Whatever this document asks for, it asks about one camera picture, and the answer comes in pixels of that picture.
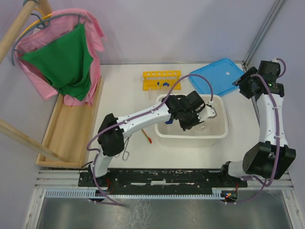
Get red orange stirring rod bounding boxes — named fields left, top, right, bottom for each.
left=142, top=129, right=152, bottom=144

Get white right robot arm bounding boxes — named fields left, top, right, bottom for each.
left=219, top=58, right=296, bottom=187

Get grey clothes hanger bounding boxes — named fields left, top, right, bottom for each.
left=11, top=13, right=91, bottom=66

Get aluminium frame post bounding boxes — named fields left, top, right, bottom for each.
left=243, top=0, right=287, bottom=70

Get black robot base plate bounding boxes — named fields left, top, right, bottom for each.
left=78, top=168, right=248, bottom=194

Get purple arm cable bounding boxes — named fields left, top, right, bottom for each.
left=226, top=58, right=286, bottom=204
left=86, top=73, right=214, bottom=207

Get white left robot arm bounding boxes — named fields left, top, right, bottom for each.
left=88, top=91, right=213, bottom=186

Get wooden clothes rack frame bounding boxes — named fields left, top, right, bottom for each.
left=0, top=0, right=104, bottom=167

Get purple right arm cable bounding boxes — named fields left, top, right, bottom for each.
left=226, top=58, right=286, bottom=204

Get yellow clothes hanger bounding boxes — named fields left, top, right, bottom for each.
left=19, top=8, right=51, bottom=38

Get small glass flask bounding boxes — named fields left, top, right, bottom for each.
left=195, top=121, right=207, bottom=131

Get yellow test tube rack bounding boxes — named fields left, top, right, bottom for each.
left=142, top=70, right=181, bottom=91

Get grey slotted cable duct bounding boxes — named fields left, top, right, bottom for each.
left=44, top=188, right=224, bottom=200

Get pink shirt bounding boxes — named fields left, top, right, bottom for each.
left=15, top=8, right=104, bottom=106

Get blue plastic bin lid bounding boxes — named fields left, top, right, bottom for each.
left=191, top=58, right=244, bottom=96

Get small green circuit board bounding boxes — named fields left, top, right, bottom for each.
left=225, top=191, right=238, bottom=201

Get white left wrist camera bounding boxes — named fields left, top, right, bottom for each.
left=197, top=102, right=217, bottom=122

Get metal crucible tongs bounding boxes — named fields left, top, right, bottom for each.
left=122, top=135, right=131, bottom=161

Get white plastic storage bin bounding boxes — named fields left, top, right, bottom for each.
left=154, top=95, right=228, bottom=147

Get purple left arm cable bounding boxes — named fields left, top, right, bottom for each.
left=86, top=73, right=214, bottom=207

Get green shirt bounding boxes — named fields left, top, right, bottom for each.
left=21, top=24, right=93, bottom=101

